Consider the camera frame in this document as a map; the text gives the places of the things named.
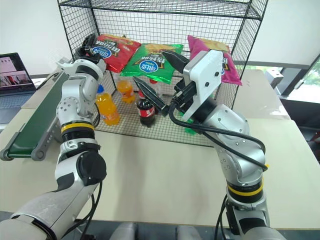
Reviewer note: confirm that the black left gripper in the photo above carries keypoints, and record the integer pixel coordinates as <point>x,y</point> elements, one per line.
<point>96,58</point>

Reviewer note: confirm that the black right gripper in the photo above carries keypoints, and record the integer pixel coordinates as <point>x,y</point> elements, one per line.
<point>186,96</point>

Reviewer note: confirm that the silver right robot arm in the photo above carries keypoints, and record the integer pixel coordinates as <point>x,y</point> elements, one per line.
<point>232,125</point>

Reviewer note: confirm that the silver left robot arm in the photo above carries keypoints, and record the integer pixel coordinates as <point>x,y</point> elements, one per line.
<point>75,100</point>

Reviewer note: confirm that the green conveyor belt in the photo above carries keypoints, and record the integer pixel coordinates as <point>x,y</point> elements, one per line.
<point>37,117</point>

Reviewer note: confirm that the green chips bag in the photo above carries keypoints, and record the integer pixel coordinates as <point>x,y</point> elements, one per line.
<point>147,65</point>

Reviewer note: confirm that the red chips bag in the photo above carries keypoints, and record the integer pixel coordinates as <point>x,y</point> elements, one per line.
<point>117,53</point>

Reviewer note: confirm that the cola bottle red label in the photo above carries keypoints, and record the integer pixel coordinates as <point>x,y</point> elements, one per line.
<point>146,112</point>

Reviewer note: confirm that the small orange soda bottle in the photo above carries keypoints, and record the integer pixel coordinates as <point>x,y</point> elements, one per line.
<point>125,91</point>

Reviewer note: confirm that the green plastic bottle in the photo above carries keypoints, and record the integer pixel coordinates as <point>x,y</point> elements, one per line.
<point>191,128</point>

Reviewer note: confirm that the large orange soda bottle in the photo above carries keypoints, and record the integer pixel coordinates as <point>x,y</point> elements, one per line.
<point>108,110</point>

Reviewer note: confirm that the magenta chips bag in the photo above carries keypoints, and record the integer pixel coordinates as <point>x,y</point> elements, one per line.
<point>228,72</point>

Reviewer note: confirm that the open laptop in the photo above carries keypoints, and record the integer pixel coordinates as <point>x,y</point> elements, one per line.
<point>12,82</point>

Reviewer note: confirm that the dark office chair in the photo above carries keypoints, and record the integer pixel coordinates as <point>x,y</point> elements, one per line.
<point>302,117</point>

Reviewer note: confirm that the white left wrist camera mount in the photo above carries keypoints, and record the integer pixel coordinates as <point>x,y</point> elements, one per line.
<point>80,65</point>

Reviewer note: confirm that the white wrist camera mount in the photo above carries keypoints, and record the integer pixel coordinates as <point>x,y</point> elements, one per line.
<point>80,65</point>
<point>205,75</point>

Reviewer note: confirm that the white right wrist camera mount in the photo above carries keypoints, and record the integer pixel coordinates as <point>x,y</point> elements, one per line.
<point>205,75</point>

